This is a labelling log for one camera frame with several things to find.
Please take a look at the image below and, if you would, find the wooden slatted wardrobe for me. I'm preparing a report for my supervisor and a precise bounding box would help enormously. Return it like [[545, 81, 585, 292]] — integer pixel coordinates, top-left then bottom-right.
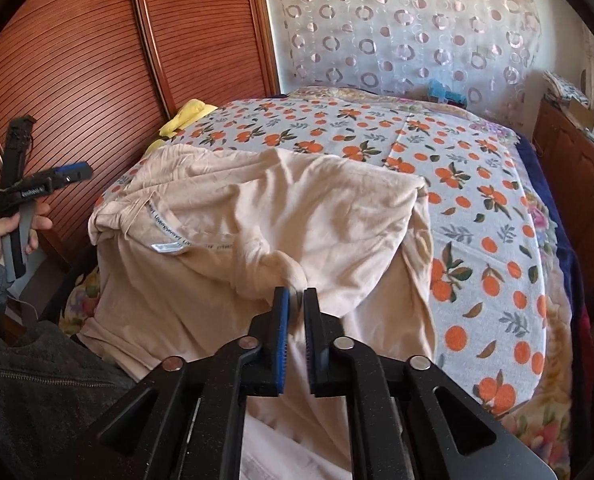
[[0, 0, 282, 271]]

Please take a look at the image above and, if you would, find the red cloth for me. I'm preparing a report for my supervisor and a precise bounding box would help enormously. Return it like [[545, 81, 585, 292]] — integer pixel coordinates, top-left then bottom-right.
[[572, 305, 594, 361]]

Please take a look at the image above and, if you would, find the stack of folded cloths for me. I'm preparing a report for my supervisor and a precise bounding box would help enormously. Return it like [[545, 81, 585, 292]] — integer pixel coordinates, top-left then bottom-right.
[[542, 70, 590, 106]]

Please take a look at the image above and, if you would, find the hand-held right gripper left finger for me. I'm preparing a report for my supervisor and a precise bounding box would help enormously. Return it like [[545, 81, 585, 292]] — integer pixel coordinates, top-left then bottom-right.
[[84, 287, 290, 480]]

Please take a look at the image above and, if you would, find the circle pattern sheer curtain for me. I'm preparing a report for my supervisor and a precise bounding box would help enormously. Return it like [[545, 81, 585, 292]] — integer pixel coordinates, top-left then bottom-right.
[[259, 0, 552, 131]]

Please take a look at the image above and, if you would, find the blue box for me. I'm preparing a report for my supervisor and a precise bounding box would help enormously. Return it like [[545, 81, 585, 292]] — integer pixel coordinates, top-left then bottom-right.
[[427, 80, 470, 108]]

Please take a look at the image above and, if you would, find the yellow cloth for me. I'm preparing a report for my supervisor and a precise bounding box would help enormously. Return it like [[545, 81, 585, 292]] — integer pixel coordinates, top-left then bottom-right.
[[147, 100, 218, 153]]

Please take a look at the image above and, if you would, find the navy blue bedsheet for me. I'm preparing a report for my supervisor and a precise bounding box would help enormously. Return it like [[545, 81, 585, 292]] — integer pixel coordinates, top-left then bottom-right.
[[517, 130, 592, 311]]

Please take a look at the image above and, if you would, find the wooden cabinet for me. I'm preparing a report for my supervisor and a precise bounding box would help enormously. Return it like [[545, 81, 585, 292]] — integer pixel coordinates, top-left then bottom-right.
[[532, 97, 594, 311]]

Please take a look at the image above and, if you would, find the orange fruit print bedsheet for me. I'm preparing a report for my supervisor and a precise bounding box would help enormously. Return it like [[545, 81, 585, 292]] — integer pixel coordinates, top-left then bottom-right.
[[94, 95, 548, 416]]

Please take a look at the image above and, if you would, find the cardboard box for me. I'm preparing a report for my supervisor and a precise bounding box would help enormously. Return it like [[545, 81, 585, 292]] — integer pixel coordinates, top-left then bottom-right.
[[567, 97, 594, 128]]

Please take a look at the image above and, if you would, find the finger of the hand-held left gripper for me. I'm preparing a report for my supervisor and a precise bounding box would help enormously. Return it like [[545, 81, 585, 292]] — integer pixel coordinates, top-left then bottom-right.
[[52, 176, 86, 193], [29, 161, 94, 183]]

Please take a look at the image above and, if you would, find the floral blanket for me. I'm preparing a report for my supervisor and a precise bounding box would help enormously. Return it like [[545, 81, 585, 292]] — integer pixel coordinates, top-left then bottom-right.
[[287, 85, 580, 480]]

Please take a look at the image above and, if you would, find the person's dark grey jacket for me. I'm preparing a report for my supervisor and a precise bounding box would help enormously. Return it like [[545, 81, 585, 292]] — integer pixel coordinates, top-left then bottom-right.
[[0, 310, 142, 480]]

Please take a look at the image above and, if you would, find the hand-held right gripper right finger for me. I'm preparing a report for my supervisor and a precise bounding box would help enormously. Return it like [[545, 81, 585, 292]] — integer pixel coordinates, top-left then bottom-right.
[[304, 287, 560, 480]]

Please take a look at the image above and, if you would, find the beige printed t-shirt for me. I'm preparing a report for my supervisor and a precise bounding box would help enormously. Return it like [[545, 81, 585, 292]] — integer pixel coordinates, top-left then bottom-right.
[[77, 147, 438, 480]]

